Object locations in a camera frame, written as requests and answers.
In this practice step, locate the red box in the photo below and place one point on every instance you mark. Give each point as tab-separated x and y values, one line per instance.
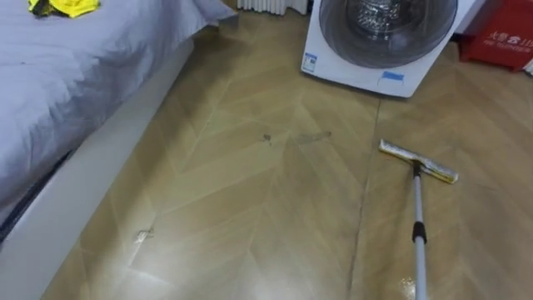
499	41

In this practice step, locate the small paper scrap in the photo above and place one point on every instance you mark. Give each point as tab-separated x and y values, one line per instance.
142	235

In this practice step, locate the yellow and black cloth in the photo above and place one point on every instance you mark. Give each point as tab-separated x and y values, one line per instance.
73	6

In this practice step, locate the grey bed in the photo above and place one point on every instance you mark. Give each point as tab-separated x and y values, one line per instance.
71	96

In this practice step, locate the white washing machine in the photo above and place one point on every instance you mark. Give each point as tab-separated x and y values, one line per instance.
375	62

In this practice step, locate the mop with silver pole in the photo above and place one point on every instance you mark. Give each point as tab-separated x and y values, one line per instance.
419	233

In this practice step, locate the white radiator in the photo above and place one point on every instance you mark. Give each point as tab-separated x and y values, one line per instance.
270	5

